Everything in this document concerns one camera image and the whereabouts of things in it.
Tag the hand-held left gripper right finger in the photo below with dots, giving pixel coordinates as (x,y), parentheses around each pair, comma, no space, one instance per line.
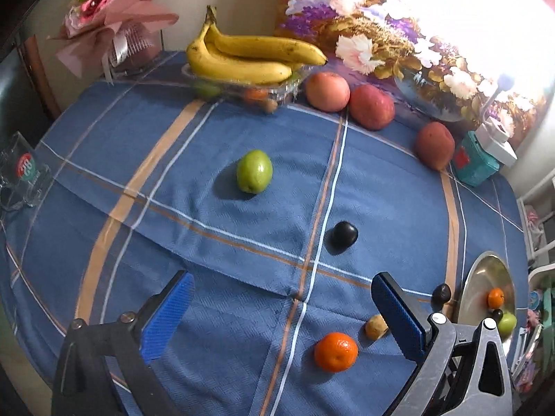
(396,312)

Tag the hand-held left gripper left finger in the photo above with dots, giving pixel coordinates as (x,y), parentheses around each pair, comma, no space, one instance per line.
(169,316)

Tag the brown longan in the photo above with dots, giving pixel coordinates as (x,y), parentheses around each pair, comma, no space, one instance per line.
(376,327)
(271,105)

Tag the dark plum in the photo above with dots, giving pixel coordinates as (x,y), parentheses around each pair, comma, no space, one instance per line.
(344,234)
(442,293)
(497,314)

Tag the orange tangerine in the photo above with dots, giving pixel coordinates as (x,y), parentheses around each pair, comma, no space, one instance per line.
(336,352)
(495,298)

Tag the round metal tray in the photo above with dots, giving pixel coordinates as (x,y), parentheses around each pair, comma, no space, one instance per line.
(481,277)

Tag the blue plaid tablecloth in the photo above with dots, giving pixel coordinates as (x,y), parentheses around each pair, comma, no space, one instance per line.
(217,247)

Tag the round green guava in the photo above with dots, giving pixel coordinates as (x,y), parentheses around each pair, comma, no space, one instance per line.
(507,324)

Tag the teal box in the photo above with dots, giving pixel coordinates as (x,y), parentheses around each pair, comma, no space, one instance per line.
(475,164)

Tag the dark red apple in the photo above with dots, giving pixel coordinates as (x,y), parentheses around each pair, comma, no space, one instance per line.
(435,145)

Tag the white shelf rack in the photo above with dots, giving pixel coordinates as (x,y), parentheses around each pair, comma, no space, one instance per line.
(535,188)

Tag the glass mug with round logo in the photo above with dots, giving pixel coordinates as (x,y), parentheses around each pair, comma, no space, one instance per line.
(26,167)

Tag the small green fruit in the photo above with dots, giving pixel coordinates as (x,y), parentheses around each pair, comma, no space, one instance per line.
(206,89)

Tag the pale red apple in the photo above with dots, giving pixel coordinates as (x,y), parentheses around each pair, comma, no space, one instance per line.
(327,91)

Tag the small tangerine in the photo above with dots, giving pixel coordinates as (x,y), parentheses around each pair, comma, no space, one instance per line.
(256,94)

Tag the clear plastic container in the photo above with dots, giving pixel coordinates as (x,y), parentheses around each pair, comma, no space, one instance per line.
(282,91)

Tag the white gooseneck lamp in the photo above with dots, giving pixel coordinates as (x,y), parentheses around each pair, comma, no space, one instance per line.
(505,81)

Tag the yellow banana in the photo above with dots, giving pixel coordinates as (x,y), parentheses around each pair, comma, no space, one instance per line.
(234,69)
(269,47)

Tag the flower painting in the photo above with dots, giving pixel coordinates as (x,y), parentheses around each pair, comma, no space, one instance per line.
(390,17)

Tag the pink flower bouquet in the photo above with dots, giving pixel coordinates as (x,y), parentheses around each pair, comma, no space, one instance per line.
(108,13)

